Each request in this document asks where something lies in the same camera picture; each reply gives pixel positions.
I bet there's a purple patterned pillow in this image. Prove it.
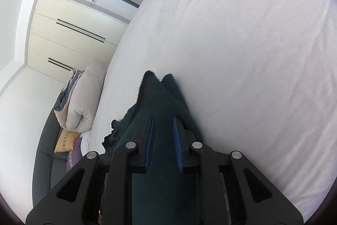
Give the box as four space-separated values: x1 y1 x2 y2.
66 137 84 173

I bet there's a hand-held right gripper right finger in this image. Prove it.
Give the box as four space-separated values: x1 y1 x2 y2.
172 116 304 225

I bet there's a yellow patterned pillow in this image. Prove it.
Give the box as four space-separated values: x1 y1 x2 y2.
54 130 81 154

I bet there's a grey blue folded cloth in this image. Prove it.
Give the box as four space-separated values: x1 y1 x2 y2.
54 69 85 113

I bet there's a cream wardrobe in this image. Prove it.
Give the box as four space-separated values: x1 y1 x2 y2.
25 0 132 79

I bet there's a folded beige duvet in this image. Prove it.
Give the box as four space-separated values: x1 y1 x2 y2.
53 64 107 133

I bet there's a grey upholstered headboard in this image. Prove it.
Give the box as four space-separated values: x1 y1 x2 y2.
32 112 106 215

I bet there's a dark green knit sweater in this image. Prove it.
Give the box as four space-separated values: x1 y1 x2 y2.
101 70 204 225

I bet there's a white bed mattress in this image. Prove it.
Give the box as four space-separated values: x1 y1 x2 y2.
80 0 337 224

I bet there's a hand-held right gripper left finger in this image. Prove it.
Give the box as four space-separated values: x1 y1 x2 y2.
25 116 156 225

